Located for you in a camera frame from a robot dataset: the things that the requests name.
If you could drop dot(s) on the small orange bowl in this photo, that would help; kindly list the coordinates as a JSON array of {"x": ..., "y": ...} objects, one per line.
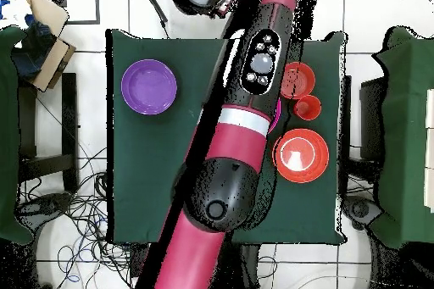
[{"x": 301, "y": 80}]

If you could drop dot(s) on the large pink bowl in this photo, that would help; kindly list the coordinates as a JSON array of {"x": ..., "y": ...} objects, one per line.
[{"x": 276, "y": 117}]

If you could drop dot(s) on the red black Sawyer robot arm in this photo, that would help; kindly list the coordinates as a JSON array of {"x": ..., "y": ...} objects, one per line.
[{"x": 237, "y": 143}]

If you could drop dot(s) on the stack of white boxes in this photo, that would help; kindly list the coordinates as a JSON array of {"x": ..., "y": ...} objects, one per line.
[{"x": 430, "y": 150}]

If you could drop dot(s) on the black tripod leg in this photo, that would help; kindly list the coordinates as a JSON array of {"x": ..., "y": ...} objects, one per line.
[{"x": 157, "y": 6}]

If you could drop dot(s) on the purple bowl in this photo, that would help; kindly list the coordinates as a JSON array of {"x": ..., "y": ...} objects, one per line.
[{"x": 149, "y": 87}]

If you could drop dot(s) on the orange cup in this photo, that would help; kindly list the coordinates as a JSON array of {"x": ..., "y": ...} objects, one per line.
[{"x": 307, "y": 107}]

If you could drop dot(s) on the large orange bowl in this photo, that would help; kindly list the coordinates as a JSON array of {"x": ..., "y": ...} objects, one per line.
[{"x": 300, "y": 155}]

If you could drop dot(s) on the cardboard box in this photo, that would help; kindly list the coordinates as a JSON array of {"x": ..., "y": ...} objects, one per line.
[{"x": 57, "y": 58}]

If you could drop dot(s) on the black side stand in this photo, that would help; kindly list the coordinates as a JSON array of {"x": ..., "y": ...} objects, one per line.
[{"x": 371, "y": 116}]

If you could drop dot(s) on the dark green tablecloth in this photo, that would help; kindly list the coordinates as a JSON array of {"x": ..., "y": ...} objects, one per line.
[{"x": 149, "y": 173}]

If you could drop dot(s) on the black bench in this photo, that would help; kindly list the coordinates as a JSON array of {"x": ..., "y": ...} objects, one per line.
[{"x": 69, "y": 116}]

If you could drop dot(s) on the dark blue cloth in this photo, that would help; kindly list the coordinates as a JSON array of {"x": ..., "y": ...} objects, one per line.
[{"x": 34, "y": 51}]

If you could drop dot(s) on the green covered side table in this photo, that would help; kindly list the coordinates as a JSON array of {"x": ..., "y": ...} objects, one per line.
[
  {"x": 6, "y": 133},
  {"x": 403, "y": 133}
]

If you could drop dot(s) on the dark floor frame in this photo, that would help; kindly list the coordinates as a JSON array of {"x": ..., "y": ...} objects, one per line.
[{"x": 97, "y": 4}]

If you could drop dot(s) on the black pedestal leg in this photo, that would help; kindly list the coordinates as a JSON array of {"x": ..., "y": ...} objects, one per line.
[
  {"x": 44, "y": 206},
  {"x": 359, "y": 209}
]

